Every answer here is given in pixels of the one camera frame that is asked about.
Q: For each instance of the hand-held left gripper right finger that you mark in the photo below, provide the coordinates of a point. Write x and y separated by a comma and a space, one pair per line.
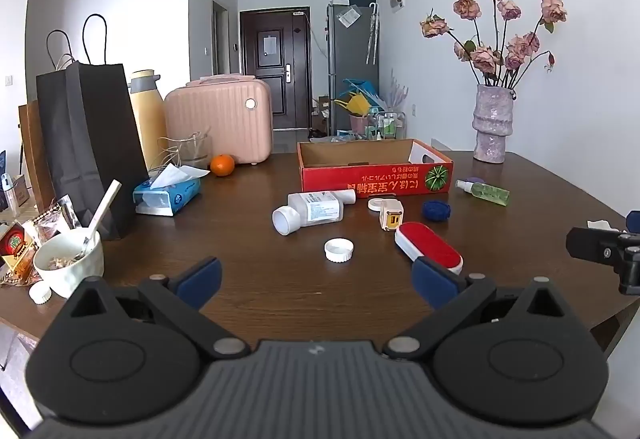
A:
435, 281

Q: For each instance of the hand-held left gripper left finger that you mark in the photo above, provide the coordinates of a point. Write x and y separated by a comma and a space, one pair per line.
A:
200, 276

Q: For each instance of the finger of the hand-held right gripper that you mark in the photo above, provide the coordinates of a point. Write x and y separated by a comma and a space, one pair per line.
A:
590, 244

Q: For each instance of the red and white lint brush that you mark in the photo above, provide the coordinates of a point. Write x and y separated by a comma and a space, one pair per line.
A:
430, 244

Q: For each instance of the blue bottle cap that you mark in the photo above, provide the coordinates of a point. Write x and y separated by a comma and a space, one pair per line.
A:
436, 210

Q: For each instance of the white and yellow charger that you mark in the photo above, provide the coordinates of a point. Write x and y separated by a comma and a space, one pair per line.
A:
391, 214

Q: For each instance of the small round white lid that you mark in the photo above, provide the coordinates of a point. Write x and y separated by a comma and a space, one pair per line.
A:
374, 205

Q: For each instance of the ribbed white bottle lid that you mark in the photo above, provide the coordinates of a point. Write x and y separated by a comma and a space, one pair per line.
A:
339, 250

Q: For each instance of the green spray bottle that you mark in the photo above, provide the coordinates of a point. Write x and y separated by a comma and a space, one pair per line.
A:
487, 193

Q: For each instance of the white spray bottle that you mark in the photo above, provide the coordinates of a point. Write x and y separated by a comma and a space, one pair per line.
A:
347, 196

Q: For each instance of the red cardboard box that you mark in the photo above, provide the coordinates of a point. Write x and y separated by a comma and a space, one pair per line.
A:
350, 181

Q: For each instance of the white paper scrap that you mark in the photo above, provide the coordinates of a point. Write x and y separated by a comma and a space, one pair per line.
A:
597, 224

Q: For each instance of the blue tissue pack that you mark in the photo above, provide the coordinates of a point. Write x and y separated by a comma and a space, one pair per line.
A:
170, 196

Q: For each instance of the purple cap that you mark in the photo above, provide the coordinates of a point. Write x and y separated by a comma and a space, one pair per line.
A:
474, 180

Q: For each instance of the orange fruit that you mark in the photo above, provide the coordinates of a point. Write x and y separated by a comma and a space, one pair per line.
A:
222, 165

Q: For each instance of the white ceramic bowl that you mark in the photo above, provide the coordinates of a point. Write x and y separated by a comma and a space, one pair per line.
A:
70, 274

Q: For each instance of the purple ceramic vase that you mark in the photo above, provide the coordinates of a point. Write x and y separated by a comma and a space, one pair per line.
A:
492, 129

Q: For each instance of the clear snack packet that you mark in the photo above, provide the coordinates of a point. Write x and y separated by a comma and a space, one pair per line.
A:
50, 226

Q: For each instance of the pink ribbed suitcase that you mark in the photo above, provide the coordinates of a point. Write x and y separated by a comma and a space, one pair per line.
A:
215, 119

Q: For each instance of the white screw cap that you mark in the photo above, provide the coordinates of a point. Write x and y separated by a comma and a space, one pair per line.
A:
40, 293

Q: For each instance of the yellow thermos jug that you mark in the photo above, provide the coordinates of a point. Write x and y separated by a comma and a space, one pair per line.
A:
150, 119

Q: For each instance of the black paper bag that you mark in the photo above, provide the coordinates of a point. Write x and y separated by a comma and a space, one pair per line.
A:
90, 144

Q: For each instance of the pink plastic bucket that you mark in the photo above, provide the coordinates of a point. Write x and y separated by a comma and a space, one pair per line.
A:
359, 124

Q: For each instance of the red and gold box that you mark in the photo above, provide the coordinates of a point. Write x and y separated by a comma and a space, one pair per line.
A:
15, 244

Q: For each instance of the pale purple pampas grass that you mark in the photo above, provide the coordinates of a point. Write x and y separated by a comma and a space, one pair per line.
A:
397, 91

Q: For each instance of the yellow watering can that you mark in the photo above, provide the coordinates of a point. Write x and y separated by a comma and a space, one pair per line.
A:
355, 104

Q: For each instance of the dark brown entrance door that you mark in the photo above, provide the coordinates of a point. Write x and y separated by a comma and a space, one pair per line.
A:
272, 89

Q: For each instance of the brown paper bag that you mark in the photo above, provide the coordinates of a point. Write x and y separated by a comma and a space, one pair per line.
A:
35, 154

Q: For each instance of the brown cardboard carton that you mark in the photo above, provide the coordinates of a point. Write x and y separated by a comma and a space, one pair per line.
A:
323, 108

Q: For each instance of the small clear bottle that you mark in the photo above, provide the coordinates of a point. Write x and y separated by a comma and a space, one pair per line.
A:
9, 194

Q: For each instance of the dried pink rose bouquet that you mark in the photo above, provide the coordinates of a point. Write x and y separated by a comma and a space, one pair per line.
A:
484, 58

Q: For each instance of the white paper notice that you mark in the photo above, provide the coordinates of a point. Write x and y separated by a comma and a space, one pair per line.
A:
270, 45

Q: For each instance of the grey refrigerator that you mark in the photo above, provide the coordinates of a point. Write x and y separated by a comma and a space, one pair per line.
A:
350, 54

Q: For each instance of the white folded umbrella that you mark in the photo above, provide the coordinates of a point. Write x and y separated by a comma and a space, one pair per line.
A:
372, 34

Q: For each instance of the clear plastic bag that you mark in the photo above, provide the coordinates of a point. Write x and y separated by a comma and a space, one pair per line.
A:
350, 16

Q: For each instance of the blue plastic frame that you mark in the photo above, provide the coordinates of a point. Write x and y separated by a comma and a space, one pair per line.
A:
360, 86

